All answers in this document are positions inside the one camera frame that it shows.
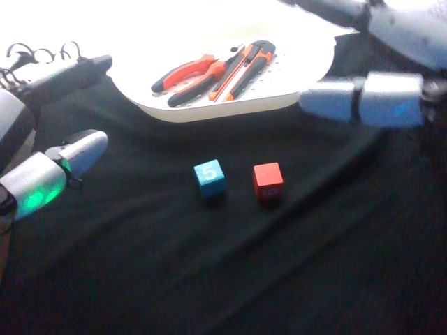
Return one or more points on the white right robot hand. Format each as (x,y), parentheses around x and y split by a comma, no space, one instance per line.
(391,97)

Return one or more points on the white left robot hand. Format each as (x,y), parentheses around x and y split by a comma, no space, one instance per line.
(31,181)

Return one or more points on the orange black utility knife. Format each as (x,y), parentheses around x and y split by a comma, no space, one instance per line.
(249,68)

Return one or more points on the orange black pliers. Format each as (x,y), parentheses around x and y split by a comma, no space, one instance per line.
(202,71)

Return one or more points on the white perforated tray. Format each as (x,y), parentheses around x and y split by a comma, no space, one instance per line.
(146,63)

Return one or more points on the red number cube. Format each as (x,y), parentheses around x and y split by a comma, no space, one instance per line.
(268,181)

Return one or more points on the blue number cube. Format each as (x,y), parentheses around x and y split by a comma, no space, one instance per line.
(209,178)

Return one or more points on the black table cloth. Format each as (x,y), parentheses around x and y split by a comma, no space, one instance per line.
(223,261)

